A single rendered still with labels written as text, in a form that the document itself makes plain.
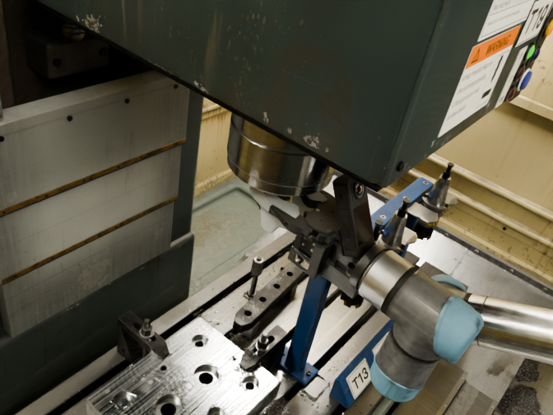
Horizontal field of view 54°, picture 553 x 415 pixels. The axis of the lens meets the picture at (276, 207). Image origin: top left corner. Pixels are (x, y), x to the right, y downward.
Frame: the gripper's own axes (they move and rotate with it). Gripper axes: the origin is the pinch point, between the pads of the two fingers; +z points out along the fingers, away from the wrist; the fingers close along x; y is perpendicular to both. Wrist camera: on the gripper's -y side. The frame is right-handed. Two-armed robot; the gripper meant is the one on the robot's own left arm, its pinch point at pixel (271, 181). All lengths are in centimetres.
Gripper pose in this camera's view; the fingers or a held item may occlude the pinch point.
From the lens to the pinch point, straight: 82.3
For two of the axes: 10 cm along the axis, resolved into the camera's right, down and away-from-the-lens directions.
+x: 6.6, -3.5, 6.7
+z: -7.2, -5.4, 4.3
